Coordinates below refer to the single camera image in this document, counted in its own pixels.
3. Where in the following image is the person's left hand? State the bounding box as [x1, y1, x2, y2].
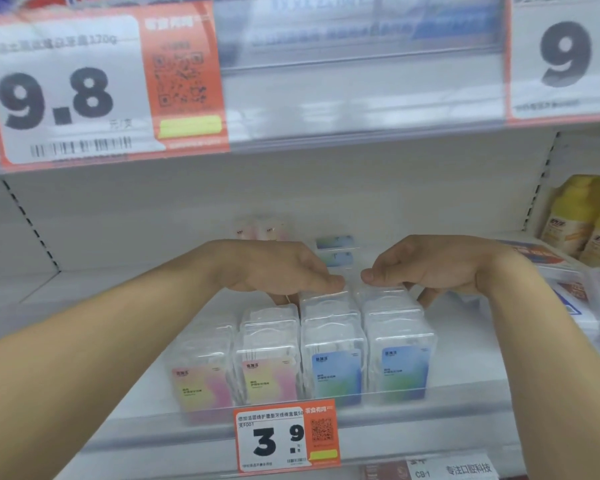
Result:
[213, 239, 347, 305]

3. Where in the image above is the person's right hand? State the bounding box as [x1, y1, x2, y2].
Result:
[360, 234, 512, 309]

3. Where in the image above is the pile of red small boxes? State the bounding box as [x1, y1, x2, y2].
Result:
[499, 236, 600, 341]

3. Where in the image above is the person's left forearm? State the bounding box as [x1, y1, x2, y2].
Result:
[0, 242, 232, 480]

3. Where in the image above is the person's right forearm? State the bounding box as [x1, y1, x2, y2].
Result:
[473, 244, 600, 480]

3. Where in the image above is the white blue toothpaste box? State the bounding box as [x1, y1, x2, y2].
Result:
[213, 0, 507, 71]

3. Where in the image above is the navy red toothpaste box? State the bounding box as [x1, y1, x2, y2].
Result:
[9, 0, 146, 13]

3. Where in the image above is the row of yellow detergent bottles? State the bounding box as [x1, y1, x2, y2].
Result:
[539, 174, 600, 274]

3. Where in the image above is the stack of maroon toothpaste boxes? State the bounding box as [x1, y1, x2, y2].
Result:
[359, 453, 502, 480]

